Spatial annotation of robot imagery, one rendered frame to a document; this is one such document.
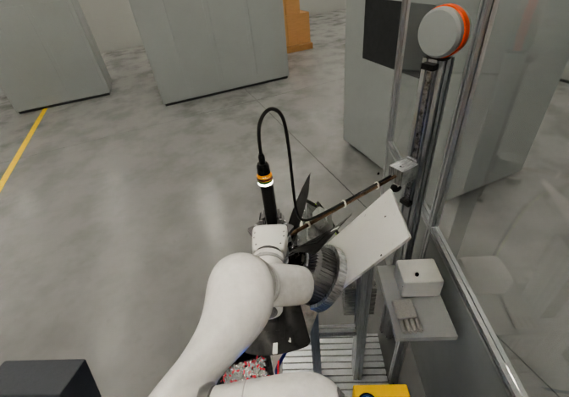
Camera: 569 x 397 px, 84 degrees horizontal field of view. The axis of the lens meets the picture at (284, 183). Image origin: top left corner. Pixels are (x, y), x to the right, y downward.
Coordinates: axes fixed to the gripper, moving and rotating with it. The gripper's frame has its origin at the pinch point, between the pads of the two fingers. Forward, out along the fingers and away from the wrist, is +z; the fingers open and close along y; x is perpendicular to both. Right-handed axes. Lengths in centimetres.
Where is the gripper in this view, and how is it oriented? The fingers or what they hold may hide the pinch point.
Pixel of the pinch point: (271, 217)
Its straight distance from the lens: 97.2
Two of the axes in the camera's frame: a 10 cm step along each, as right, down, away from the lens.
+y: 10.0, -0.6, -0.7
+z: 0.2, -6.0, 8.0
